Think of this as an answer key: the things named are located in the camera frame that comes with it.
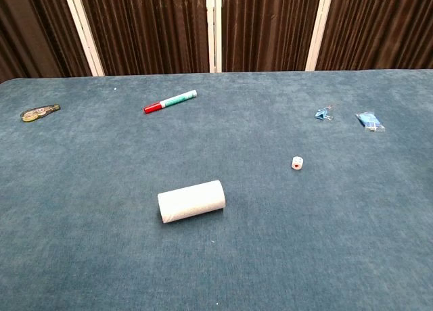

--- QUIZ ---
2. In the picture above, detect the clear bag of blue items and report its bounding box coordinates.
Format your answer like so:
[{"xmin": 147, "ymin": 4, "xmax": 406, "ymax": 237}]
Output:
[{"xmin": 355, "ymin": 111, "xmax": 386, "ymax": 133}]

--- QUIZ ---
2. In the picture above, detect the red capped white marker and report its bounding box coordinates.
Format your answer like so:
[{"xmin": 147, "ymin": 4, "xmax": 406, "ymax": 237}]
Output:
[{"xmin": 143, "ymin": 89, "xmax": 198, "ymax": 114}]

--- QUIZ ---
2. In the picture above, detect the brown pleated curtain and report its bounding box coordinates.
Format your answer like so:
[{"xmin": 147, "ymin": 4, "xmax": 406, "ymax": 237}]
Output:
[{"xmin": 0, "ymin": 0, "xmax": 433, "ymax": 84}]

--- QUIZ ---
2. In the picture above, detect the blue table cloth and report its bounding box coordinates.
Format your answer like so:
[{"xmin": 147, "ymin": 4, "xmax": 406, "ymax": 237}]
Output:
[{"xmin": 0, "ymin": 68, "xmax": 433, "ymax": 311}]

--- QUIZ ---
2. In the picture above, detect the white paper towel roll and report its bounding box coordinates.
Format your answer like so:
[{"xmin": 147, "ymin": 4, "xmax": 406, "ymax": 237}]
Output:
[{"xmin": 157, "ymin": 179, "xmax": 227, "ymax": 224}]

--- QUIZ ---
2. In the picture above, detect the blue binder clip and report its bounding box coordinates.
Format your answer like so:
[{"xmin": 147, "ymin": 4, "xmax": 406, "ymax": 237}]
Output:
[{"xmin": 315, "ymin": 105, "xmax": 336, "ymax": 122}]

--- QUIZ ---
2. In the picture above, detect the white screen frame post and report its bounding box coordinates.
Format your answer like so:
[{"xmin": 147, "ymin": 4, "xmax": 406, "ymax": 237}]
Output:
[
  {"xmin": 205, "ymin": 0, "xmax": 223, "ymax": 74},
  {"xmin": 62, "ymin": 0, "xmax": 106, "ymax": 77},
  {"xmin": 304, "ymin": 0, "xmax": 336, "ymax": 72}
]

